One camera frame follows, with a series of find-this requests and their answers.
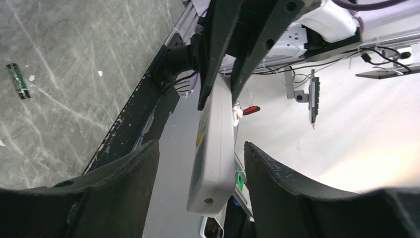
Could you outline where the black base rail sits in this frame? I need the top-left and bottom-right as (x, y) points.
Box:
(84, 33), (191, 173)

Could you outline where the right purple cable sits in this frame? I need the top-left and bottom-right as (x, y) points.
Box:
(331, 0), (411, 12)

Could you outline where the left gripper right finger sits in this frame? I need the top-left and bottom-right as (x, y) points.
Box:
(244, 142), (420, 238)

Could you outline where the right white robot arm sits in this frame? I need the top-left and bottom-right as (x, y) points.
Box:
(152, 0), (363, 110)

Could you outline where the dark green AAA battery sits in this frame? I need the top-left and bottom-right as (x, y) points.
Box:
(6, 63), (31, 100)

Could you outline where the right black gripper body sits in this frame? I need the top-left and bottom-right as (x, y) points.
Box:
(152, 33), (204, 87)

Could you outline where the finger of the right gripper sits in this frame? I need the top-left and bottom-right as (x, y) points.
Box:
(198, 0), (243, 111)
(230, 0), (321, 102)

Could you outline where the white remote control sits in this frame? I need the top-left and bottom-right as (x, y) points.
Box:
(186, 74), (236, 217)

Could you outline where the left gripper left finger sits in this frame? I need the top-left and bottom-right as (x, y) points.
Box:
(0, 140), (159, 238)

